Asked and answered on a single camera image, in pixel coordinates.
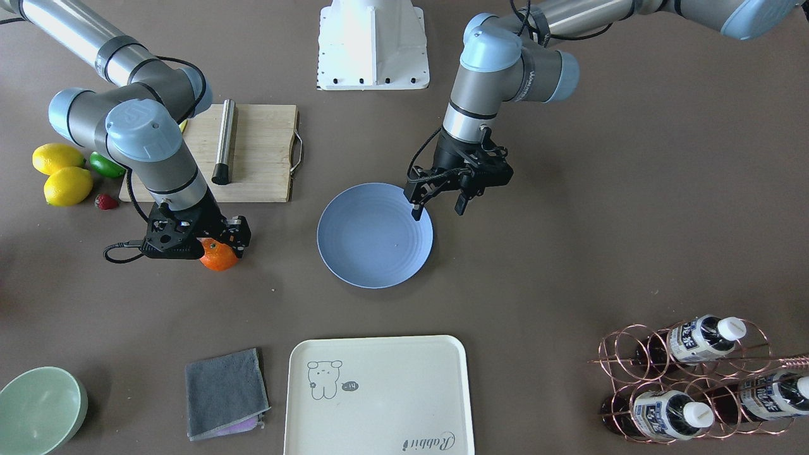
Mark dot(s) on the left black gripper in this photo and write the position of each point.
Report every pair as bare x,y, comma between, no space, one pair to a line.
450,150

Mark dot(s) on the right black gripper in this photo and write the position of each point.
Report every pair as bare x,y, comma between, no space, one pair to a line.
210,219

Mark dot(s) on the orange fruit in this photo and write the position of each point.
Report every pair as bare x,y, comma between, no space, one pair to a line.
217,256

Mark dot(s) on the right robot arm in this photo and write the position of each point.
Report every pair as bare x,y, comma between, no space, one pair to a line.
136,124

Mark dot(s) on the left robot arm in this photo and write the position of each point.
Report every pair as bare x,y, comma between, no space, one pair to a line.
512,58

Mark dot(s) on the blue plate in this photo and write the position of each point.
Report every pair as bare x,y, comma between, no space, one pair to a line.
368,238

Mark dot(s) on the steel cylinder tool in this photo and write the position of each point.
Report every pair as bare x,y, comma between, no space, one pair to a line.
222,173

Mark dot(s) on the wooden cutting board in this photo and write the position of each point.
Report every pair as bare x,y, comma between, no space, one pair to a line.
261,151

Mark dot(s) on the red strawberry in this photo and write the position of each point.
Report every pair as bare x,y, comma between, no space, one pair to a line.
104,201

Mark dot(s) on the green lime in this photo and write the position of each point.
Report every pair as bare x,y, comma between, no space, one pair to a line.
105,167

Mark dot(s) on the grey folded cloth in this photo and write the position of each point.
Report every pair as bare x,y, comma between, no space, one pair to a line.
225,395

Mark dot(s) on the yellow lemon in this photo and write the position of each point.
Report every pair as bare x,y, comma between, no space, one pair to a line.
53,156
68,186

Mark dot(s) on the cream rabbit tray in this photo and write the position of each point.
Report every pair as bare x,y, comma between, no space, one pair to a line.
379,395

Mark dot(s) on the green bowl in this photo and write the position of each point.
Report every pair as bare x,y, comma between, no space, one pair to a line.
41,410

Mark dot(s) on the dark drink bottle upper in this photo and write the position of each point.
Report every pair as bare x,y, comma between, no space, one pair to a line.
704,338

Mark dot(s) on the dark drink bottle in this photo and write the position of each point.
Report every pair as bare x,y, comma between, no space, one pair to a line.
657,416
704,338
773,396

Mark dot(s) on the dark drink bottle lower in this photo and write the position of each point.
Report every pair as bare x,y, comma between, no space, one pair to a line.
657,416

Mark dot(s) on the dark drink bottle middle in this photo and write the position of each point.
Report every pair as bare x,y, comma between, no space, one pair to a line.
773,396

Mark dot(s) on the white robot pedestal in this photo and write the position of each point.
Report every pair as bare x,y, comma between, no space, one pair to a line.
372,45

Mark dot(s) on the copper wire bottle rack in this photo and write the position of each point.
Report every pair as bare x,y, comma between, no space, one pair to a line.
752,356

